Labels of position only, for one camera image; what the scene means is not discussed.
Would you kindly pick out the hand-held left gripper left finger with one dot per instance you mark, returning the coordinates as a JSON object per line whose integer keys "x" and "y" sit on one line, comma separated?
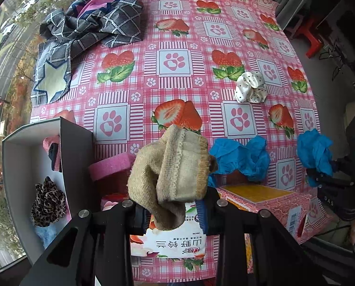
{"x": 138, "y": 223}

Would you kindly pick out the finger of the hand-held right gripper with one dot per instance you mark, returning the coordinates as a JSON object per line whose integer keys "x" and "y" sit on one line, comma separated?
{"x": 329, "y": 180}

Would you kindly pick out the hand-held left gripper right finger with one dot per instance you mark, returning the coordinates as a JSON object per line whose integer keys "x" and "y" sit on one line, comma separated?
{"x": 202, "y": 217}

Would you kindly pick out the blue cloth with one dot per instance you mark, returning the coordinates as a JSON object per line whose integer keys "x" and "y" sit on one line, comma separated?
{"x": 314, "y": 149}
{"x": 240, "y": 158}

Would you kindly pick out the beige sock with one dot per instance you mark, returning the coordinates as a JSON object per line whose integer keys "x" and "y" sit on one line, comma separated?
{"x": 177, "y": 166}

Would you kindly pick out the pink sponge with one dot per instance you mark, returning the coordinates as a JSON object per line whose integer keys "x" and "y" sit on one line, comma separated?
{"x": 112, "y": 165}

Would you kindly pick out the grey cardboard box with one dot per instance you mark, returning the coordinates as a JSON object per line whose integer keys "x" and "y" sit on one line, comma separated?
{"x": 76, "y": 155}

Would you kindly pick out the light blue fluffy scrunchie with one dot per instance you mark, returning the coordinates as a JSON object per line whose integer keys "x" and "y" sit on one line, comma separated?
{"x": 46, "y": 234}

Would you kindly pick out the leopard print scrunchie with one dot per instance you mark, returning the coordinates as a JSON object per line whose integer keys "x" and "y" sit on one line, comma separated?
{"x": 46, "y": 202}

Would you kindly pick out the pink and navy knit hat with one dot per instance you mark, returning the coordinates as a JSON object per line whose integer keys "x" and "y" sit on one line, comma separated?
{"x": 51, "y": 143}

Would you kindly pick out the printed tissue packet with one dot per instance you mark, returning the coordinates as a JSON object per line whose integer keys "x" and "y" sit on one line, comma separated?
{"x": 171, "y": 244}

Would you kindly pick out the red box with yellow top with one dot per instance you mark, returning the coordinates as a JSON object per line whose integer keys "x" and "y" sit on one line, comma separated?
{"x": 284, "y": 211}

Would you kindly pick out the white polka dot scrunchie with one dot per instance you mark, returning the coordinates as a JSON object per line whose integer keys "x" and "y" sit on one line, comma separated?
{"x": 249, "y": 86}

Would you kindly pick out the red plastic stool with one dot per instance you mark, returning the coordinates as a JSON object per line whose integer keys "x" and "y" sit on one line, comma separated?
{"x": 313, "y": 46}

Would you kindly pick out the pink strawberry print tablecloth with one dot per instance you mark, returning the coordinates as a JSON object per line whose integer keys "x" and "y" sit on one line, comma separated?
{"x": 141, "y": 74}

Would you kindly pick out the grey curtain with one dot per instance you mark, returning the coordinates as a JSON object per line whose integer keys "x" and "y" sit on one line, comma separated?
{"x": 287, "y": 9}

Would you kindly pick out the grey plaid cloth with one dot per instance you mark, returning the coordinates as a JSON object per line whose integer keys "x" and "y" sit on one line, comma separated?
{"x": 106, "y": 26}

